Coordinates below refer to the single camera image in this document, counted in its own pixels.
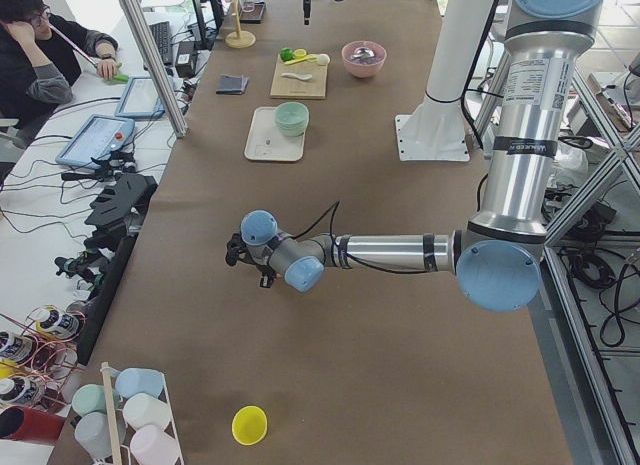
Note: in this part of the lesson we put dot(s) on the white ceramic spoon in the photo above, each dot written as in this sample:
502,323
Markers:
296,76

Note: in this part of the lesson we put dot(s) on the wooden mug tree stand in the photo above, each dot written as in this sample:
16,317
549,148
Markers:
239,38

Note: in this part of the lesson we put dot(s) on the bamboo cutting board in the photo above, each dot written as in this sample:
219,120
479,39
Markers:
284,88

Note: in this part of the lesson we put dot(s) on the red cup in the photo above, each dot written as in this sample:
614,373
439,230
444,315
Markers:
31,426

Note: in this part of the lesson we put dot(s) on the green toy lime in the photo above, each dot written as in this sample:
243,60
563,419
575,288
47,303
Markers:
286,54

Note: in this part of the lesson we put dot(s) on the black stand holder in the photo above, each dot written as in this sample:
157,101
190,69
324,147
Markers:
130,193

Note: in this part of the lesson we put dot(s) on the person in black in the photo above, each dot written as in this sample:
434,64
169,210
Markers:
38,59

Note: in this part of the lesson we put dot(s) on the yellow plastic knife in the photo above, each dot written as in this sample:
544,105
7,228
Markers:
306,58

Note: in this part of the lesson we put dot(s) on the grey folded cloth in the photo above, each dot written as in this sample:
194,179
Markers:
231,84

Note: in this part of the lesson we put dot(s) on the white cup rack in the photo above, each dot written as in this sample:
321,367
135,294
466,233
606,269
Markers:
127,418

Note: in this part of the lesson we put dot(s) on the aluminium frame post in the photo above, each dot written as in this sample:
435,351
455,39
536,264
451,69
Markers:
151,58

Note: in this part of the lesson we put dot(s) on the metal ice scoop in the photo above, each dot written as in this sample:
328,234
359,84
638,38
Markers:
362,55

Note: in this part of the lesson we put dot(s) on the stacked green bowls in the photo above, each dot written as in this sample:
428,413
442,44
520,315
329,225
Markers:
291,118

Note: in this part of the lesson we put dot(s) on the blue teach pendant far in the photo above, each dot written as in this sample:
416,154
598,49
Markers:
140,100

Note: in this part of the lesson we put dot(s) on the large pink bowl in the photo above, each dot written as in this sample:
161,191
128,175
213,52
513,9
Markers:
363,70

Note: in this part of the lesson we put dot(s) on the yellow plastic cup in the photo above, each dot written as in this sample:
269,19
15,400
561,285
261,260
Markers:
249,425

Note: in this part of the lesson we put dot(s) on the blue teach pendant near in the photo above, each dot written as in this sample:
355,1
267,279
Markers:
98,137

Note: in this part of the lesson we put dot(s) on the blue teach pendant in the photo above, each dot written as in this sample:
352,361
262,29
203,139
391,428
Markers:
98,137
140,100

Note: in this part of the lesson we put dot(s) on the cream cartoon serving tray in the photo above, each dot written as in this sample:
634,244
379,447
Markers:
265,142

